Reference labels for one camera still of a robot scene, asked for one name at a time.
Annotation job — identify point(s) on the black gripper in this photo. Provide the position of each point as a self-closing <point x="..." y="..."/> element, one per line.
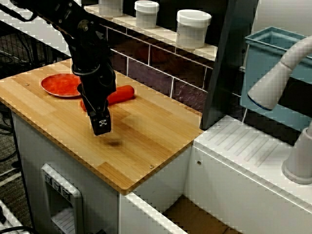
<point x="97" y="80"/>

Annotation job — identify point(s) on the red sausage toy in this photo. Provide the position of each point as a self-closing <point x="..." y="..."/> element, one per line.
<point x="122" y="95"/>

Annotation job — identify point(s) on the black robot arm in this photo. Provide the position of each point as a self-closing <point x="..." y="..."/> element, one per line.
<point x="73" y="26"/>

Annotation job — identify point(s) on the red round plate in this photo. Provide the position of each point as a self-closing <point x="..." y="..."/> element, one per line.
<point x="59" y="85"/>

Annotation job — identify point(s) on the dark tile backsplash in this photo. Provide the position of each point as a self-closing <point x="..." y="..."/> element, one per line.
<point x="158" y="70"/>

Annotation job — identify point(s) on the grey dishwasher panel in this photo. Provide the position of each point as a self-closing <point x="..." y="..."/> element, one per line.
<point x="62" y="195"/>

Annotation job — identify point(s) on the small white lidded jar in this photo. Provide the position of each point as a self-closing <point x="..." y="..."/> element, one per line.
<point x="146" y="13"/>

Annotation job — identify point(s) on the large white lidded jar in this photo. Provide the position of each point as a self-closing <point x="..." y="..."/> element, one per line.
<point x="192" y="28"/>

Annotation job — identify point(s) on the brown cardboard sink bottom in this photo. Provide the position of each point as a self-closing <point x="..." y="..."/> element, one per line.
<point x="195" y="217"/>

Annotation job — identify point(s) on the blue plastic bin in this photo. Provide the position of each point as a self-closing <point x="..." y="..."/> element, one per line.
<point x="265" y="73"/>

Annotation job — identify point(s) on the grey toy faucet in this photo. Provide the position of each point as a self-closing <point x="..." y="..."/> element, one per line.
<point x="270" y="85"/>

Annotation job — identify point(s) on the beige wall shelf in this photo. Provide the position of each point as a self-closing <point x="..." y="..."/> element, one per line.
<point x="161" y="34"/>

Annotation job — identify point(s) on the dark upright post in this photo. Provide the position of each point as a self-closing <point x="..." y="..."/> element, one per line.
<point x="229" y="61"/>

